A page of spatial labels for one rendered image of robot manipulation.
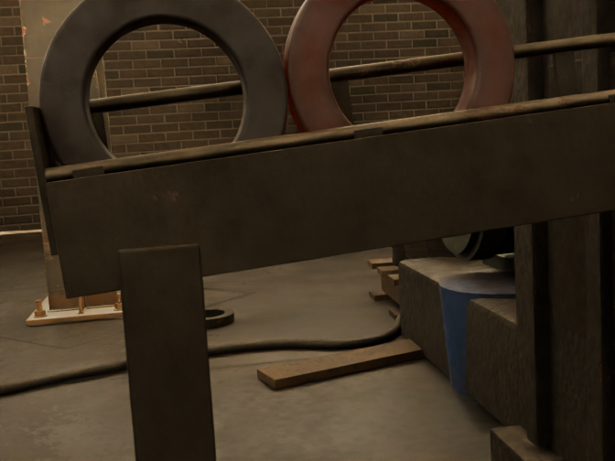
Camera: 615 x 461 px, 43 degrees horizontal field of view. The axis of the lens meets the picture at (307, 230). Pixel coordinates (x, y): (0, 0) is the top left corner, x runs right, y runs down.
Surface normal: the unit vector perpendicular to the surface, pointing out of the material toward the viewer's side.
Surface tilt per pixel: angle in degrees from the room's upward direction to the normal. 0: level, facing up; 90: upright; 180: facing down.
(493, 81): 90
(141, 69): 90
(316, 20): 90
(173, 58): 90
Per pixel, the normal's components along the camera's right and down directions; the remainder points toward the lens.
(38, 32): 0.15, 0.11
